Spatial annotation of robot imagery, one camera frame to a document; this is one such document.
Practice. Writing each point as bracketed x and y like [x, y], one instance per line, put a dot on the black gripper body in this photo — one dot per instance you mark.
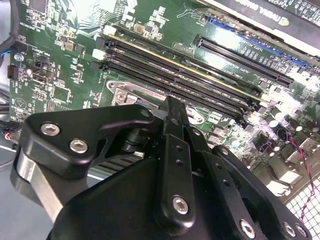
[112, 212]

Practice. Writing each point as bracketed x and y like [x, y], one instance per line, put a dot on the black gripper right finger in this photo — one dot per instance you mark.
[210, 162]

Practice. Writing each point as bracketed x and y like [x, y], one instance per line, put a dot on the metal socket cover frame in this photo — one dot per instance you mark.
[132, 95]

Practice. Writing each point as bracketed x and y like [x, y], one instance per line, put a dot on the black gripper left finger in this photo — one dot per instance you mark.
[75, 130]

